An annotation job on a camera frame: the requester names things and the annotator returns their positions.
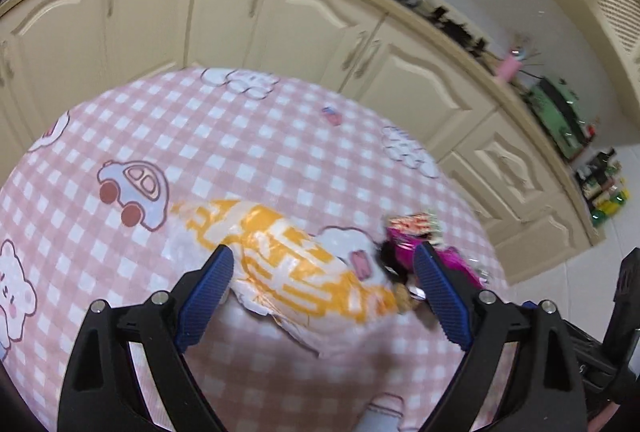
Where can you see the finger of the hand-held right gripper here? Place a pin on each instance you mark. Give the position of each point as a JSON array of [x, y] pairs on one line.
[[625, 302]]

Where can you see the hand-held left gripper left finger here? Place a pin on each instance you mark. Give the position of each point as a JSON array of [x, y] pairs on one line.
[[207, 297]]

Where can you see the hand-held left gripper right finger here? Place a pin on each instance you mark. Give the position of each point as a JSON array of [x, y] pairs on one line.
[[442, 297]]

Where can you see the magenta snack wrapper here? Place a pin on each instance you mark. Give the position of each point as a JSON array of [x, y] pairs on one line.
[[400, 244]]

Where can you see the orange white plastic bag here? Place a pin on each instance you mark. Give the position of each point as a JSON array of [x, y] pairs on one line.
[[290, 262]]

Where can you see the green bottle yellow cap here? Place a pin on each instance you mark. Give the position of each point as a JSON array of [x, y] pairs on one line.
[[610, 209]]

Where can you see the pink checked tablecloth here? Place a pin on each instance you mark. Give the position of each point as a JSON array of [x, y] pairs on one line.
[[250, 136]]

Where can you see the green electric cooker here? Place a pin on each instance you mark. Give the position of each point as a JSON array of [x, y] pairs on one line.
[[552, 111]]

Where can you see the pink utensil cup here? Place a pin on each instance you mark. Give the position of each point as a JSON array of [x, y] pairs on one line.
[[507, 67]]

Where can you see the bunch of chopsticks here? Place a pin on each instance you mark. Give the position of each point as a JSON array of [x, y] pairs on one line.
[[525, 49]]

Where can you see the black gas stove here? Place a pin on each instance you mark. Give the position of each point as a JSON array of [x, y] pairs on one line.
[[450, 29]]

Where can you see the cream lattice wall cabinet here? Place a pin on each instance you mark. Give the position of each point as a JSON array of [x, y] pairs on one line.
[[615, 1]]

